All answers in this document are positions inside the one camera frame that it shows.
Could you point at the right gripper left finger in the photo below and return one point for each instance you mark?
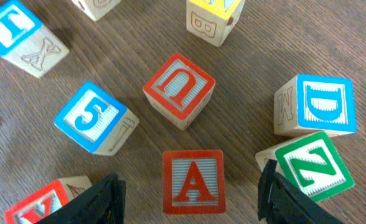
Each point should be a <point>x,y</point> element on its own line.
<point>103,202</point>

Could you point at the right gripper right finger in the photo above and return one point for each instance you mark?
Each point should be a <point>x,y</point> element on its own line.
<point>279,201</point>

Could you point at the red A block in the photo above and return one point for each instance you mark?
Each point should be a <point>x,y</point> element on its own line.
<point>193,182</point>

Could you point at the green Z block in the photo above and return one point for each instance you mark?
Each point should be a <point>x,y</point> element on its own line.
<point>311,163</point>

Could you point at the red K block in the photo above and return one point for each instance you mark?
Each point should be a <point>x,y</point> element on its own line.
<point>47,200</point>

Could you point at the blue 5 block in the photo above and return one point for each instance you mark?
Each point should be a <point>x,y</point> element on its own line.
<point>96,121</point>

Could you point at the blue D block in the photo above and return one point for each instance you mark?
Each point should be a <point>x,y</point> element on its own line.
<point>310,103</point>

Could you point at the red U block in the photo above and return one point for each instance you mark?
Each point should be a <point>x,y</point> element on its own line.
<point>179,90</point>

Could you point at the yellow block upper left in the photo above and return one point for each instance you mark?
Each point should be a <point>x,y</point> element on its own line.
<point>213,20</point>

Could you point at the green J block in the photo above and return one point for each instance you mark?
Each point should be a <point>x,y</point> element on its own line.
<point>96,9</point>

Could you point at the blue I block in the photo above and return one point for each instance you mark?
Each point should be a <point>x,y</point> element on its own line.
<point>26,42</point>

